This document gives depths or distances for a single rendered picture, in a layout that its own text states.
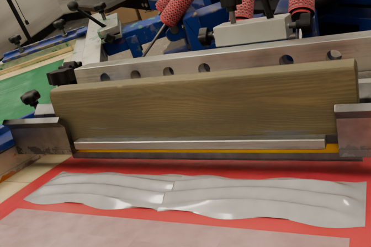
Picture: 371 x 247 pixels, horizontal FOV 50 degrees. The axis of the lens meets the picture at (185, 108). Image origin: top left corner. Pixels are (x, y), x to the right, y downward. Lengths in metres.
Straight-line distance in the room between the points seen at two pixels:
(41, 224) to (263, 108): 0.25
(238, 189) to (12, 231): 0.22
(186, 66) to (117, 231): 0.37
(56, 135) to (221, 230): 0.27
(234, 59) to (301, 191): 0.33
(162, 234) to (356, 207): 0.16
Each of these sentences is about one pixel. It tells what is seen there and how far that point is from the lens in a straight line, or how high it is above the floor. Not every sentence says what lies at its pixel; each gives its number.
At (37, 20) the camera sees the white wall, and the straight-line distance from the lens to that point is 5.73.
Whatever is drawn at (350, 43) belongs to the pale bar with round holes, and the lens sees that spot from 0.62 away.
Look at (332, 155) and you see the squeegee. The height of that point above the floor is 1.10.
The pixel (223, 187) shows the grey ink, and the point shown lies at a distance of 0.39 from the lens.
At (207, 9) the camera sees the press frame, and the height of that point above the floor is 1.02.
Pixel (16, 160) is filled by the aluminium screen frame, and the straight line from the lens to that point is 0.60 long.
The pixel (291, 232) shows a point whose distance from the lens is 0.34.
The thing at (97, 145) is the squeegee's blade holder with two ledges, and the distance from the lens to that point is 0.50.
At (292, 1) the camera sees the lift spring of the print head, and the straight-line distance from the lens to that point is 0.83.
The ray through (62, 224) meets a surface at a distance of 0.42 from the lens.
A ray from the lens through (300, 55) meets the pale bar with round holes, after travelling 0.63.
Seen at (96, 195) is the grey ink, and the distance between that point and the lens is 0.44.
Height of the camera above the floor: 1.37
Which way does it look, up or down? 30 degrees down
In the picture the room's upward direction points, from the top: 19 degrees counter-clockwise
